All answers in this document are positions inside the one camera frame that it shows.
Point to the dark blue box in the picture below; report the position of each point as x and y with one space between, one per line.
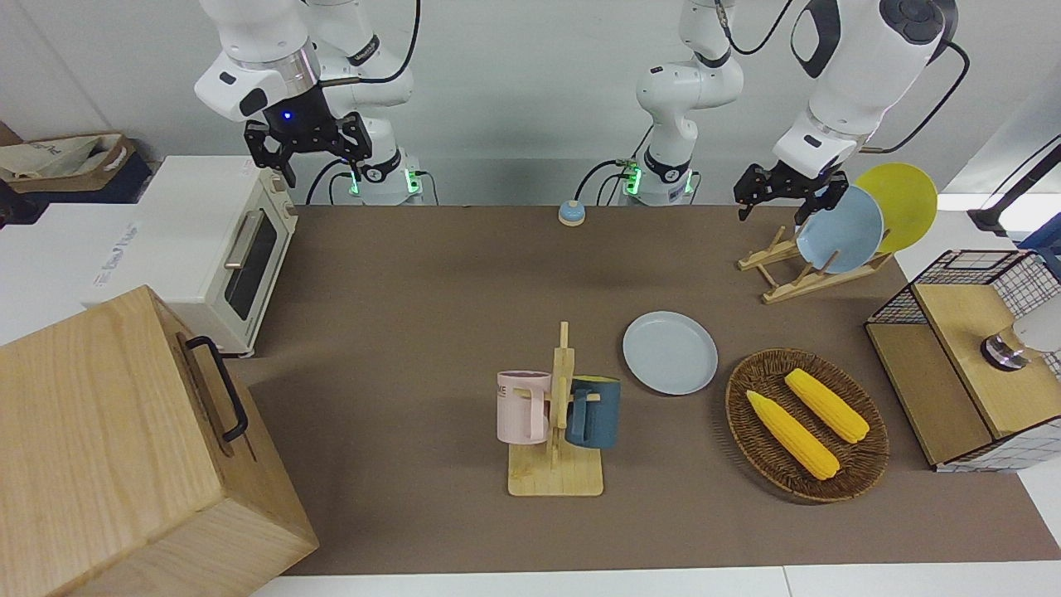
133 182

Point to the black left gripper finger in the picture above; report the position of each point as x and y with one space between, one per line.
833 189
753 186

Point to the blue service bell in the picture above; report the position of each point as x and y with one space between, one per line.
571 213

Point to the brown table mat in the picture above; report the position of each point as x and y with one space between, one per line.
414 332

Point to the wooden plate rack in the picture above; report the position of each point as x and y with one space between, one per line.
787 286

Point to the yellow corn cob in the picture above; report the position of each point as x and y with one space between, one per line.
792 435
827 406

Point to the brown paper bag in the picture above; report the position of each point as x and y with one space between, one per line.
58 157

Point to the yellow plate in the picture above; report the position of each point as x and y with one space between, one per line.
903 199

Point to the black stand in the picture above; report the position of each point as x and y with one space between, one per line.
1007 203

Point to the teal mug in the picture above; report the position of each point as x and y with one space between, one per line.
598 414

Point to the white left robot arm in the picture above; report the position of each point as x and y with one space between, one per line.
862 66

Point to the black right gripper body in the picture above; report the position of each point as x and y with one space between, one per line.
300 120

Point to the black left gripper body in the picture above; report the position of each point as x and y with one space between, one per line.
800 184

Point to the pink mug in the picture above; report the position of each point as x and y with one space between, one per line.
518 406

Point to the white cylinder bottle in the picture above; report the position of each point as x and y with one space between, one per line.
1036 332

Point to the white toaster oven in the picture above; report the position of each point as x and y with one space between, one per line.
191 240

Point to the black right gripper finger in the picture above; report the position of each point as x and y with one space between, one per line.
267 145
355 137

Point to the brown wicker basket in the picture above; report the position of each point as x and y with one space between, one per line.
862 464

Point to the light blue plate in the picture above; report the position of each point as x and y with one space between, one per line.
845 228

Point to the wooden mug rack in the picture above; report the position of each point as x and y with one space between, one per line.
555 477

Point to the gray plate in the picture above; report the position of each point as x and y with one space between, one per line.
670 352

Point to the wooden cabinet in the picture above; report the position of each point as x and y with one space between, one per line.
108 448

